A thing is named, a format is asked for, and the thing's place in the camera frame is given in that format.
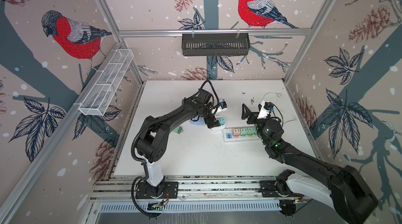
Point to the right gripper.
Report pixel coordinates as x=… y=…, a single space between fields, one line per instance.
x=249 y=114

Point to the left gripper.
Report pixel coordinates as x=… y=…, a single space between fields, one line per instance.
x=213 y=123

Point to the green plug adapter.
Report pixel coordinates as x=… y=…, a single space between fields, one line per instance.
x=251 y=131
x=244 y=132
x=178 y=130
x=222 y=120

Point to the white square power socket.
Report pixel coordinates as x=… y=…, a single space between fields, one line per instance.
x=221 y=127

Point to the long white power strip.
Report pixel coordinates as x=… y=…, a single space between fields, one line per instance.
x=228 y=137

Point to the brown plug adapter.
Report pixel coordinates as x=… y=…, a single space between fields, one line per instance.
x=236 y=132

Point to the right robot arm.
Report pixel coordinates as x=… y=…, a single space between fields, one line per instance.
x=341 y=188

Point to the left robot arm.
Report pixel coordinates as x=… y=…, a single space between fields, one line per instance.
x=150 y=143

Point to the blue square power socket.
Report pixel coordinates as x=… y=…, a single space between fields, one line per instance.
x=197 y=121

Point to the white mesh shelf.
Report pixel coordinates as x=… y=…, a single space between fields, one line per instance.
x=102 y=92

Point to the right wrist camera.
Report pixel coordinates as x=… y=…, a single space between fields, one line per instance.
x=266 y=108

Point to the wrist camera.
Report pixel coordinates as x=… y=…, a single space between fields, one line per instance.
x=266 y=108
x=222 y=106

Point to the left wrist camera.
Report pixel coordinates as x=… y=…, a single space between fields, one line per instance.
x=222 y=106

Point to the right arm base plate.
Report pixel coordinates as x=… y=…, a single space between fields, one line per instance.
x=270 y=189

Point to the black wire basket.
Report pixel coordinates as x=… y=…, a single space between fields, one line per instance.
x=215 y=44

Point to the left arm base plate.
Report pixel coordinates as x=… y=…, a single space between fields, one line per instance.
x=165 y=190

